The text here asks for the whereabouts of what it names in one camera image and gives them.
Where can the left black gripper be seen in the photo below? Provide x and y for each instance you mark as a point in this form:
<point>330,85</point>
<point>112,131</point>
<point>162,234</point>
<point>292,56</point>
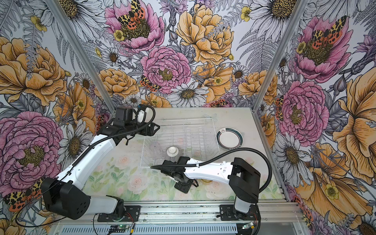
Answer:
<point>150,129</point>

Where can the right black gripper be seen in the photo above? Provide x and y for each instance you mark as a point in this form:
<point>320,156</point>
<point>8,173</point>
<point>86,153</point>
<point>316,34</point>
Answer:
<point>182,184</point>

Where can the clear plastic cup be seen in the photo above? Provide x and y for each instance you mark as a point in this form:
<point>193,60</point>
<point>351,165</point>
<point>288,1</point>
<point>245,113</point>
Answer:
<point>155,149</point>

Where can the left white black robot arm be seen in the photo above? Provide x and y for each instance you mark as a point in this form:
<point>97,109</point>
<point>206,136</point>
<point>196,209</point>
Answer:
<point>63,194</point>

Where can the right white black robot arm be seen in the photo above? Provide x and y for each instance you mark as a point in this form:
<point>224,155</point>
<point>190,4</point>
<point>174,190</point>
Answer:
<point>241,177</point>

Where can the purple striped bowl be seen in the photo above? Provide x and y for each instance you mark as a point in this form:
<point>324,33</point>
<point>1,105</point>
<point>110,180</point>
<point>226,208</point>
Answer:
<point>172,153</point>

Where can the green circuit board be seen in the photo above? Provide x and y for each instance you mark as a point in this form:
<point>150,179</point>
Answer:
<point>118,229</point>

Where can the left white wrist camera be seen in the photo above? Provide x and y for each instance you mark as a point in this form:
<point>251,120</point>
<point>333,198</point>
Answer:
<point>141,116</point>

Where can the aluminium front rail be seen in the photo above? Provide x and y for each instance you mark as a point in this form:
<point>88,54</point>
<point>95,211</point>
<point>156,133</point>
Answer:
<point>193,218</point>

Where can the white wire dish rack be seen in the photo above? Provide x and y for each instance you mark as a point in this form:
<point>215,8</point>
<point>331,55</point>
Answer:
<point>194,137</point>

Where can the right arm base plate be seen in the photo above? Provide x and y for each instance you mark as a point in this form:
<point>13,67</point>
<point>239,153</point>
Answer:
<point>227,212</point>

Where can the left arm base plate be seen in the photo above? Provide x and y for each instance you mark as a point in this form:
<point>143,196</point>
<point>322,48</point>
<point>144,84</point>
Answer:
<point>132,213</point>

